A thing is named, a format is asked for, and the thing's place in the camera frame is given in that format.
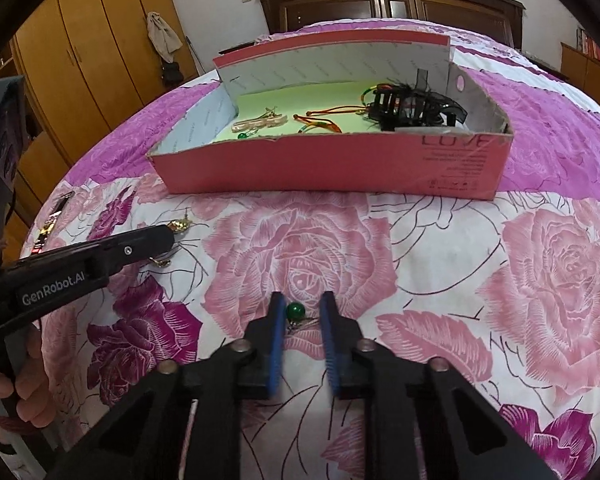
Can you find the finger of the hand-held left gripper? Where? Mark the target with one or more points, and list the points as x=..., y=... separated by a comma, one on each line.
x=130, y=249

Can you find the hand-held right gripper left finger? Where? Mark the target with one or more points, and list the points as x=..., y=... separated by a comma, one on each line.
x=276, y=345

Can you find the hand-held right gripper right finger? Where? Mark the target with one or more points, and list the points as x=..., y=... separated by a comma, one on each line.
x=330, y=345

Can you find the green bead earring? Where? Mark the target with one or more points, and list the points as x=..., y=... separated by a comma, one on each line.
x=241, y=135
x=296, y=311

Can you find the gold pearl earring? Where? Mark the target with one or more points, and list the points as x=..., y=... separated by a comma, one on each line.
x=180, y=224

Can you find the pink cardboard box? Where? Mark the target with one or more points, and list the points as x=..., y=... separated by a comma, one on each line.
x=330, y=165

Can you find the person's left hand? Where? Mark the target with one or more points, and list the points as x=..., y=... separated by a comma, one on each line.
x=30, y=385

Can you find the pink floral bedspread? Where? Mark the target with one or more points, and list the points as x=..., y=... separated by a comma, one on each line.
x=455, y=270

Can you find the black hanging bag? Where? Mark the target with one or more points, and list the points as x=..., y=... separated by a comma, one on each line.
x=171, y=71

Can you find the gold hair clip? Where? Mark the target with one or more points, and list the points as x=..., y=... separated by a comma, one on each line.
x=260, y=120

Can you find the orange wooden wardrobe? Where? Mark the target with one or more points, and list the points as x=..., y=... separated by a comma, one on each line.
x=90, y=70

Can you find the beige hanging towel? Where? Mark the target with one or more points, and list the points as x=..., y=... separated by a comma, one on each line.
x=162, y=35

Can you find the dark wooden nightstand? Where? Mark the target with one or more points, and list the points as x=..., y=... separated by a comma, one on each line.
x=235, y=50

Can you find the black hair claw clip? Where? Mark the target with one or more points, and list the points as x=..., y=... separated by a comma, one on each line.
x=395, y=105

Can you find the dark wooden headboard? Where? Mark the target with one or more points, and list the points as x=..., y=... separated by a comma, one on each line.
x=395, y=5

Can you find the orange wooden dresser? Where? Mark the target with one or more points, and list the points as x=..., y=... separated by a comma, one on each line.
x=587, y=80

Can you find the row of books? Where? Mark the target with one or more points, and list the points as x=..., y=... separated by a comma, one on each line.
x=591, y=45

